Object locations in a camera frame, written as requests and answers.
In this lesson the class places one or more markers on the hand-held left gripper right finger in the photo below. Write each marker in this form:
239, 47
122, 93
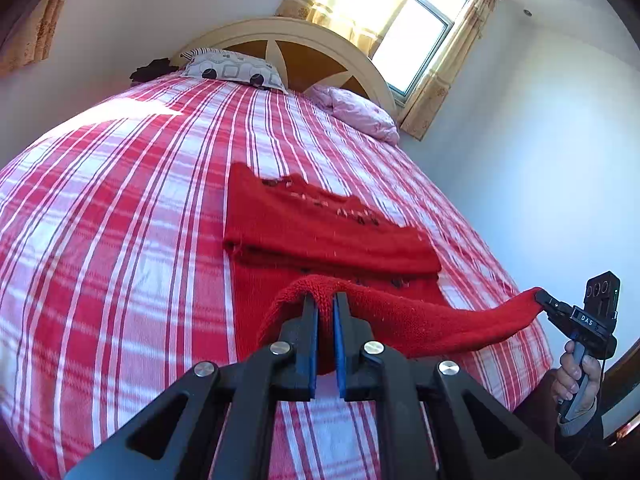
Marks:
339, 350

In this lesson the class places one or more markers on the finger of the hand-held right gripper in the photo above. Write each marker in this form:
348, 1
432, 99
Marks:
546, 299

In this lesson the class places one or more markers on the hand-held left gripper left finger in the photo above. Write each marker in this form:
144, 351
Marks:
312, 350

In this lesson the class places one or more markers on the red knitted sweater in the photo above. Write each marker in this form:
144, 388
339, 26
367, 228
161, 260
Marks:
325, 230

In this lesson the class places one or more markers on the person's right forearm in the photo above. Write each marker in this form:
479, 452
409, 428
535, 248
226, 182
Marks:
580, 425

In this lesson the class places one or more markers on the person's right hand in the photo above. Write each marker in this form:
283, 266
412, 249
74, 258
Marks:
567, 375

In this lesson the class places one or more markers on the red plaid bed sheet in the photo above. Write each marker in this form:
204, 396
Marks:
125, 235

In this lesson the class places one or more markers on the pink pillow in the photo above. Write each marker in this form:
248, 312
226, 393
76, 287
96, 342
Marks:
360, 110

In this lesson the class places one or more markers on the cream wooden headboard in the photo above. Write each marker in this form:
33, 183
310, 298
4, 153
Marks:
310, 60

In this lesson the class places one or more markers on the sliding window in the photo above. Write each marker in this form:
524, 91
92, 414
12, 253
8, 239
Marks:
415, 40

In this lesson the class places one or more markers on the grey patterned pillow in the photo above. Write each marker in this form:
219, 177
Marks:
230, 67

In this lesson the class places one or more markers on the dark cloth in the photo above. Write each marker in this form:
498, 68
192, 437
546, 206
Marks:
155, 69

